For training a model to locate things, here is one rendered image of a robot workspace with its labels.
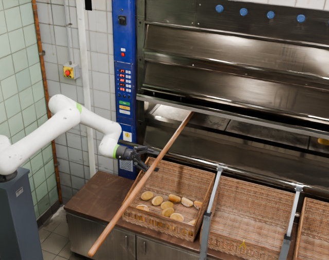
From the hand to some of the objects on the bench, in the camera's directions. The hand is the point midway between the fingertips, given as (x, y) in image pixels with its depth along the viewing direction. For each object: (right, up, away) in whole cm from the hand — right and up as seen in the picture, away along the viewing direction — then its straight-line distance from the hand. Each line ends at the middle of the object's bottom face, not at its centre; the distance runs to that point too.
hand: (155, 161), depth 243 cm
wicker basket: (+63, -54, +34) cm, 89 cm away
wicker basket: (+8, -41, +53) cm, 68 cm away
